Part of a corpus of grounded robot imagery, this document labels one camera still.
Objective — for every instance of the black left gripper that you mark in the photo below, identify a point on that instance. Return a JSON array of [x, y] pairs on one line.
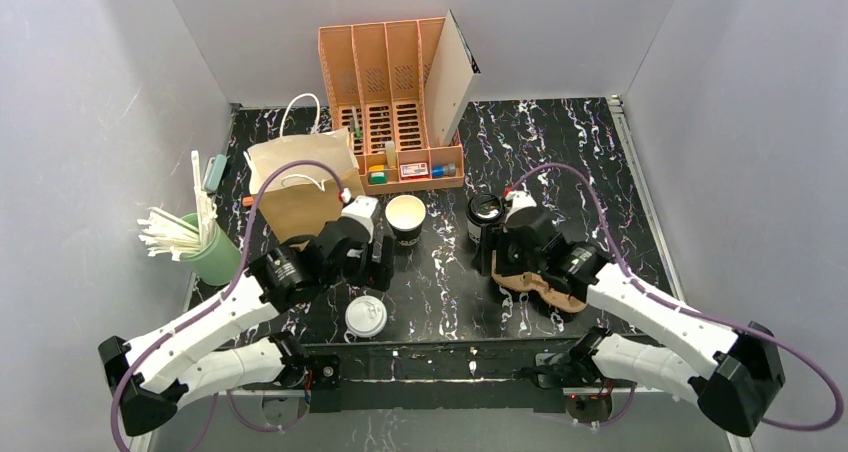
[[381, 259]]

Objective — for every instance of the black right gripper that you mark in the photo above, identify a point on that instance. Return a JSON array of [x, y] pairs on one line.
[[488, 249]]

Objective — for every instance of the white paper coffee cup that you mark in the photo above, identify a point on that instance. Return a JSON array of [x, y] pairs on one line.
[[475, 230]]

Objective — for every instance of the black cup lid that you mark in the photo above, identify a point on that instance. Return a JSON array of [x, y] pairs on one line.
[[484, 208]]

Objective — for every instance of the brown paper takeout bag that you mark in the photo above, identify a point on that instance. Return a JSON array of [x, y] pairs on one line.
[[302, 199]]

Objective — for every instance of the white plastic cup lid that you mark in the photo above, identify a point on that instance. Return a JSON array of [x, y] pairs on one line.
[[366, 316]]

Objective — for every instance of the black paper coffee cup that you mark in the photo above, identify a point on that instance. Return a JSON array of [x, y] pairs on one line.
[[405, 215]]

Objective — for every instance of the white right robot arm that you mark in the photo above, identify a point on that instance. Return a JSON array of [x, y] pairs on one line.
[[732, 376]]

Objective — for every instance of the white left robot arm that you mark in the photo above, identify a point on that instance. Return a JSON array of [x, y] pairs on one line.
[[199, 350]]

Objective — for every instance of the green small box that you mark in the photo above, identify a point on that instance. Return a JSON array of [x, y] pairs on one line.
[[377, 177]]

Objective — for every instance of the blue grey glue bottle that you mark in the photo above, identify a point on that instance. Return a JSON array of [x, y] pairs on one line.
[[446, 170]]

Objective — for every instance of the red white staples box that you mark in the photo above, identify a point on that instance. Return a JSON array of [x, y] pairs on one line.
[[413, 171]]

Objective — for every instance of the green cup holder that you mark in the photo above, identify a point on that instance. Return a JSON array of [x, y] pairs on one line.
[[217, 262]]

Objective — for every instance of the teal eraser case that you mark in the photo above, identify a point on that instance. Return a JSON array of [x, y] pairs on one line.
[[213, 176]]

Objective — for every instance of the white wrapped straws bundle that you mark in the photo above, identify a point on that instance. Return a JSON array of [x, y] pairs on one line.
[[165, 233]]

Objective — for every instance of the orange desktop file organizer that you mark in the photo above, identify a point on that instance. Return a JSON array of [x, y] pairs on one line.
[[374, 76]]

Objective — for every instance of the white board panel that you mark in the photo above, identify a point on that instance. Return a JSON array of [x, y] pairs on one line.
[[453, 74]]

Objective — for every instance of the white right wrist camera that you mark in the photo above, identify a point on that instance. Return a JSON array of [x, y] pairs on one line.
[[520, 208]]

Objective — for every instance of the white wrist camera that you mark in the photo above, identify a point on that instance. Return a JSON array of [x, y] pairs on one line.
[[362, 208], [520, 208]]

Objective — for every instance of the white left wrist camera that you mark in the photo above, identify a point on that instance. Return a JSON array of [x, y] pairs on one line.
[[362, 208]]

